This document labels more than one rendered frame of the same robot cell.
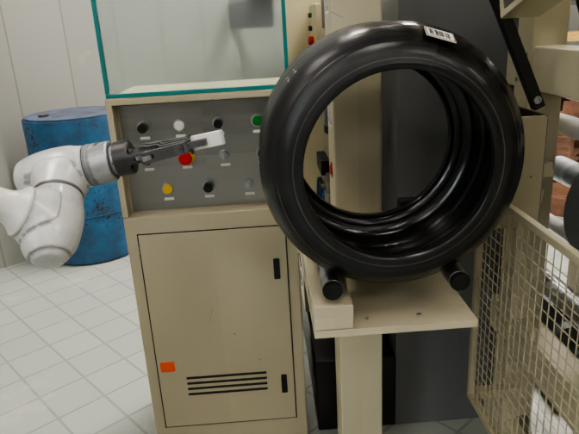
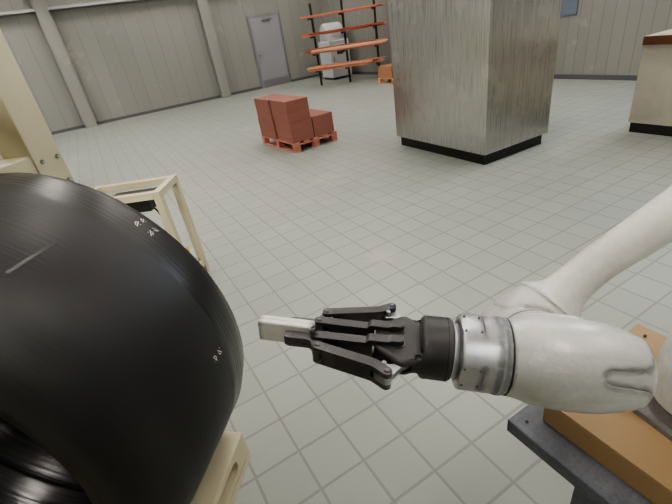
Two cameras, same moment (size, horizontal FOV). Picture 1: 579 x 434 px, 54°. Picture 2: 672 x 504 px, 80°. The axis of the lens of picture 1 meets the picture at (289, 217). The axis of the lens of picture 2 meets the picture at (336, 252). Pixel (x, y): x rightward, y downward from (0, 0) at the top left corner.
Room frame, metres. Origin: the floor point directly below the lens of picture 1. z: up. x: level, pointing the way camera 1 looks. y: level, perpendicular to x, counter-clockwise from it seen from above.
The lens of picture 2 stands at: (1.57, 0.35, 1.55)
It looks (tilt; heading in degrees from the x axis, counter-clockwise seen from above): 29 degrees down; 196
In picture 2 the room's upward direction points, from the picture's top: 9 degrees counter-clockwise
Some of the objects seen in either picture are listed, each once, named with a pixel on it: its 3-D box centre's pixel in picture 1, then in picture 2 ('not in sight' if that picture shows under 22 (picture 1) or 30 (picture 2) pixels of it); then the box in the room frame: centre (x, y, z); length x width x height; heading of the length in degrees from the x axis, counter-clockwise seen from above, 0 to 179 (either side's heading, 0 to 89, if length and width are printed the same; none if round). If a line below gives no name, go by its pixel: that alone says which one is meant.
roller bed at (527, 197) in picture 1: (500, 165); not in sight; (1.53, -0.59, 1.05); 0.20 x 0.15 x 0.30; 2
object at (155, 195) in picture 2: not in sight; (147, 240); (-0.64, -1.67, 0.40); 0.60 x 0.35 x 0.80; 103
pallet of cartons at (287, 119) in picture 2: not in sight; (294, 119); (-4.65, -1.76, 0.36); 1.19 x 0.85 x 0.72; 42
